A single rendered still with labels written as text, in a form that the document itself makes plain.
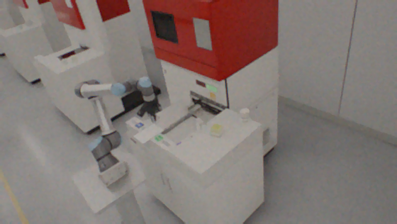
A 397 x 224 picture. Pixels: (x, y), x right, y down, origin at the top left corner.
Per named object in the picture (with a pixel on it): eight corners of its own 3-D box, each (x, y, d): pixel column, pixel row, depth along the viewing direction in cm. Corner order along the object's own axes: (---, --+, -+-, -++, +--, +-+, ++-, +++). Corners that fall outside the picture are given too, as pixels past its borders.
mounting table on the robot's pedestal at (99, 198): (101, 225, 197) (94, 213, 189) (77, 188, 227) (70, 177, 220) (157, 187, 217) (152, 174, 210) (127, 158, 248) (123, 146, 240)
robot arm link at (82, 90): (64, 85, 203) (118, 80, 180) (76, 82, 213) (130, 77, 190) (68, 101, 206) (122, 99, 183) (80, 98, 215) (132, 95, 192)
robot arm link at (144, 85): (141, 75, 196) (152, 76, 192) (145, 89, 202) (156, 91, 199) (135, 81, 191) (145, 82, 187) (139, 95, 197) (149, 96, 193)
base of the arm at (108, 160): (103, 171, 201) (96, 159, 202) (98, 174, 214) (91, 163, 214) (122, 160, 210) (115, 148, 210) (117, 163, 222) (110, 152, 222)
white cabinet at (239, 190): (193, 159, 333) (180, 99, 286) (264, 207, 270) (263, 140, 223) (147, 195, 302) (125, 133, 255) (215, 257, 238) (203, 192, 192)
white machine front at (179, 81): (169, 91, 300) (161, 54, 277) (230, 120, 247) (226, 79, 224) (167, 93, 299) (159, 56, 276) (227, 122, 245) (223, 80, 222)
